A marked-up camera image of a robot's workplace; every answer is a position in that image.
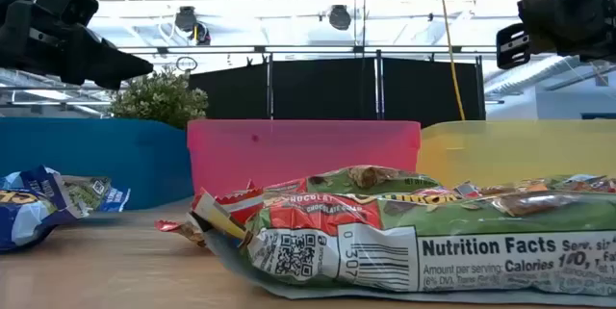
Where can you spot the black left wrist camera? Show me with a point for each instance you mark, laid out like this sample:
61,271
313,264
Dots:
67,3

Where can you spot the black partition screen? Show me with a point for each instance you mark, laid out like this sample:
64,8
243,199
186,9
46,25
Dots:
327,87

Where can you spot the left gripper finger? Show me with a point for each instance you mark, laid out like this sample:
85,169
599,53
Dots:
106,66

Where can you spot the small potted green plant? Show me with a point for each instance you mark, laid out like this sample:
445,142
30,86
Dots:
159,97

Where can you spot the red plastic tray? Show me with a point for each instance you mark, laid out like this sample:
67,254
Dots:
289,150

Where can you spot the grey overhead rail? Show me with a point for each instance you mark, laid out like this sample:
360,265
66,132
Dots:
308,49

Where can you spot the black ceiling lamp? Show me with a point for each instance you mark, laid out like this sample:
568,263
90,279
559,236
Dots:
185,18
340,17

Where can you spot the yellow plastic tray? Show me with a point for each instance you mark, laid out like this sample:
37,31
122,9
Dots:
505,150

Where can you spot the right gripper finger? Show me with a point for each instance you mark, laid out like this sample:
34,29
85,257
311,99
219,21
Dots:
514,44

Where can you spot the green and red granola bar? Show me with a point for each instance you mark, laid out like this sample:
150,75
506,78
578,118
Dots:
375,261
366,176
529,185

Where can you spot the dark blue granola bar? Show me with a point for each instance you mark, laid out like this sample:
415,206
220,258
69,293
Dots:
91,191
29,213

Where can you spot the blue plastic tray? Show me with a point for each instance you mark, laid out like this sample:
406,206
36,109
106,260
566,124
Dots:
120,155

